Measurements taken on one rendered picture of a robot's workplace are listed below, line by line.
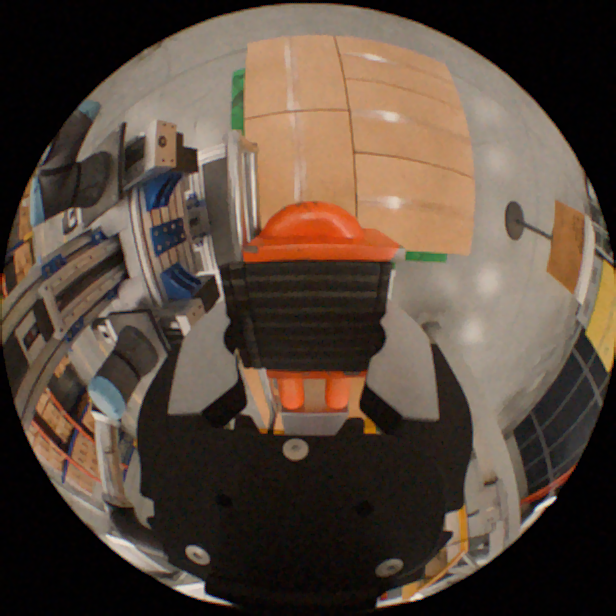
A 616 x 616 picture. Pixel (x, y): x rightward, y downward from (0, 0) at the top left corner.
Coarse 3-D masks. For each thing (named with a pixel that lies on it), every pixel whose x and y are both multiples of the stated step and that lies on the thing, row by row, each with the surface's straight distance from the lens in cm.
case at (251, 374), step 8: (240, 360) 62; (248, 376) 66; (256, 376) 66; (256, 384) 69; (272, 384) 67; (352, 384) 67; (360, 384) 68; (256, 392) 72; (352, 392) 71; (360, 392) 72; (256, 400) 77; (264, 400) 76; (352, 400) 75; (264, 408) 80; (352, 408) 79; (264, 416) 86; (280, 416) 84; (352, 416) 85; (360, 416) 86; (280, 424) 90
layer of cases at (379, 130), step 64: (256, 64) 110; (320, 64) 106; (384, 64) 115; (256, 128) 89; (320, 128) 86; (384, 128) 92; (448, 128) 110; (320, 192) 82; (384, 192) 86; (448, 192) 101
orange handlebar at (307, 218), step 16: (288, 208) 11; (304, 208) 11; (320, 208) 11; (336, 208) 11; (272, 224) 11; (288, 224) 10; (304, 224) 10; (320, 224) 10; (336, 224) 10; (352, 224) 11; (288, 384) 16; (336, 384) 16; (288, 400) 18; (336, 400) 18
